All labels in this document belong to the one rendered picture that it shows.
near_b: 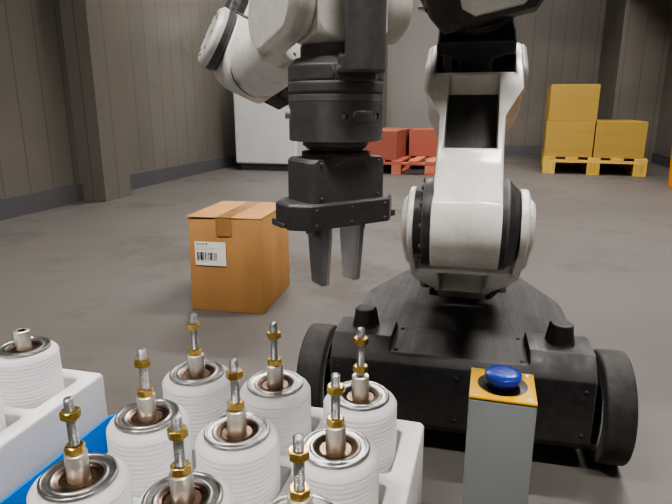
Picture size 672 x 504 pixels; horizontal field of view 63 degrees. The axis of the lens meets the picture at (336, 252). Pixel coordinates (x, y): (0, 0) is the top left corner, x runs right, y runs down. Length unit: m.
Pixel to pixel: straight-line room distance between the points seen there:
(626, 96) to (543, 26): 1.68
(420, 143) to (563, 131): 1.40
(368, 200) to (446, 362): 0.53
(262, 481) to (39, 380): 0.44
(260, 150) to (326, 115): 5.33
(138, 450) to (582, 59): 8.20
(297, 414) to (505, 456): 0.26
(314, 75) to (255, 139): 5.34
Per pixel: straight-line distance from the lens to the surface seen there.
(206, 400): 0.79
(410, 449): 0.77
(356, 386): 0.72
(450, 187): 0.85
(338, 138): 0.49
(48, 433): 0.96
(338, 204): 0.51
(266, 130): 5.78
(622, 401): 1.03
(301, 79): 0.50
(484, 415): 0.64
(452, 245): 0.84
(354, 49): 0.47
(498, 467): 0.67
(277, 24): 0.51
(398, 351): 1.01
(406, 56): 8.46
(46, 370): 0.97
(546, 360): 1.02
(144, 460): 0.70
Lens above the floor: 0.61
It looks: 14 degrees down
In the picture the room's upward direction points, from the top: straight up
